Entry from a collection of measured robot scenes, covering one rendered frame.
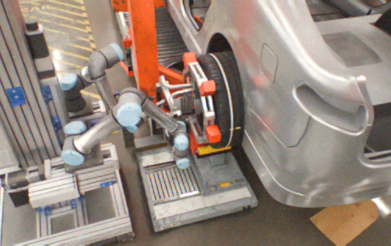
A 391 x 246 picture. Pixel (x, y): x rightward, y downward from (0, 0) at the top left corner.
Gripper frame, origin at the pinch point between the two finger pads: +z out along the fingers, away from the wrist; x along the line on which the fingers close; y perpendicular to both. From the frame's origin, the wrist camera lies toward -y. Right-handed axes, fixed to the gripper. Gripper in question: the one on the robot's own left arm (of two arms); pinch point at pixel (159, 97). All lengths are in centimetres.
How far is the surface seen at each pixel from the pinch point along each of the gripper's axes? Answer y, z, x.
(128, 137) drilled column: 70, 13, -46
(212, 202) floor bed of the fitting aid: 75, -12, 51
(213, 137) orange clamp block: -3, -21, 54
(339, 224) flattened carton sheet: 83, 21, 145
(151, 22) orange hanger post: -44, 23, -18
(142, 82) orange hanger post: 4.5, 14.8, -25.5
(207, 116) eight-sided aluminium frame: -13, -16, 46
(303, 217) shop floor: 83, 14, 118
